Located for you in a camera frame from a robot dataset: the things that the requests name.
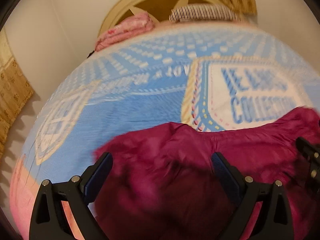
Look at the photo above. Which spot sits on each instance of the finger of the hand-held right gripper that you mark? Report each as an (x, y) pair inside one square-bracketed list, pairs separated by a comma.
[(310, 152)]

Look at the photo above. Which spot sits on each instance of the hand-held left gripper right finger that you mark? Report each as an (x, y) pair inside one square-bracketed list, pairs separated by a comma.
[(228, 177)]

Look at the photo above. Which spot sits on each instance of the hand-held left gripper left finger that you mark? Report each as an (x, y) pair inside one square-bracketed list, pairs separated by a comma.
[(96, 177)]

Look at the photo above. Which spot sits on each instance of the magenta puffer jacket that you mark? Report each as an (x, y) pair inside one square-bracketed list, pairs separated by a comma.
[(190, 170)]

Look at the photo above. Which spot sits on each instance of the pink and blue printed blanket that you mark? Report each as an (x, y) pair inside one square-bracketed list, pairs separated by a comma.
[(140, 80)]

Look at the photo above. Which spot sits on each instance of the folded pink floral quilt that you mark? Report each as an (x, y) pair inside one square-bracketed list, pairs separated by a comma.
[(125, 30)]

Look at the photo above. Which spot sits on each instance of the striped pillow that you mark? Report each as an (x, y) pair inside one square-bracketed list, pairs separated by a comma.
[(202, 12)]

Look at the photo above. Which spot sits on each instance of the cream wooden headboard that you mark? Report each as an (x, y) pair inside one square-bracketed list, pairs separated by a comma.
[(155, 5)]

